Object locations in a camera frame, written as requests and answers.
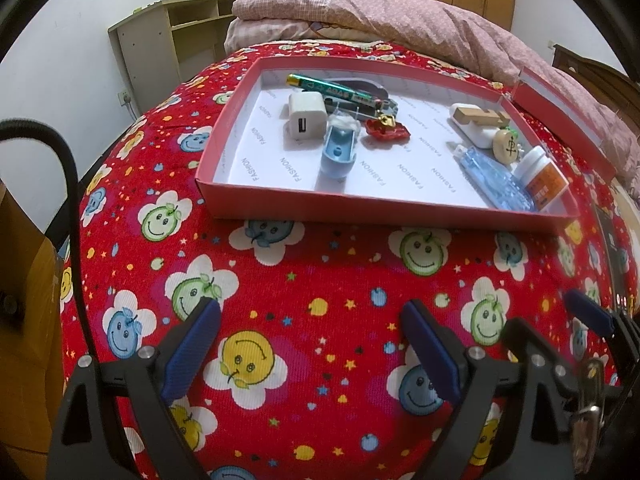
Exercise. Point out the beige shelf unit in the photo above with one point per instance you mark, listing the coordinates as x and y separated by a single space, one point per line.
145 45

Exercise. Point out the red smiley flower blanket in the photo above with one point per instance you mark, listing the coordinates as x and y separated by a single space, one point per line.
325 300

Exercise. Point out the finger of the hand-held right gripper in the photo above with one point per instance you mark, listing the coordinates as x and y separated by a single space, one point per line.
517 335
590 310

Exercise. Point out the wooden notched block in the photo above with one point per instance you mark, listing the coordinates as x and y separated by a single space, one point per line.
480 112

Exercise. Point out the red box lid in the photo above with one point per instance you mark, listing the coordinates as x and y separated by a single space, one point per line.
560 110

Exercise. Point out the pink quilt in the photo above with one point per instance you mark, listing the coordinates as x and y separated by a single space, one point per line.
400 15

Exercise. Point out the white jar orange label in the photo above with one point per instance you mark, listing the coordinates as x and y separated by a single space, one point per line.
545 185

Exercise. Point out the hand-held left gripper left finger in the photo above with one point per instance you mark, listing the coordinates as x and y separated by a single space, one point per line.
192 345

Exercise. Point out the red cardboard box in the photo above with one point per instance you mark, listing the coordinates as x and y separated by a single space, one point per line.
400 170

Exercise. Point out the white wall socket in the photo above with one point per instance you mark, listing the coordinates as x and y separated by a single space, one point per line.
125 96

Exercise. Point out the dark wooden headboard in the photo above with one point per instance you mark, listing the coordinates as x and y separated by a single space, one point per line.
595 72

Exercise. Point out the green cartoon print lighter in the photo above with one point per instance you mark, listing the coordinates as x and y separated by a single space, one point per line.
325 89

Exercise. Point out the white USB charger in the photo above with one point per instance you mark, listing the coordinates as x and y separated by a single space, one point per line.
306 110

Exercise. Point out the blue correction tape dispenser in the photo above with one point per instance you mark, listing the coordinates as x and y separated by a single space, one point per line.
495 180

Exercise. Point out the wooden desk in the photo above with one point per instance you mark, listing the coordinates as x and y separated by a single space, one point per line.
25 310

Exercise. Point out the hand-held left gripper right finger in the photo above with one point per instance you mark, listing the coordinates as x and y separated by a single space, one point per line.
432 350

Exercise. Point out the metal spring clip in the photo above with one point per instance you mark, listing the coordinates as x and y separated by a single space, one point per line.
592 400

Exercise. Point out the round wooden chess piece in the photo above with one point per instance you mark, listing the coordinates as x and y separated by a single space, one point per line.
506 146

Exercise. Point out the white earbuds case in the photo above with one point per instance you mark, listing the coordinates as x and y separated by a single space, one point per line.
475 136

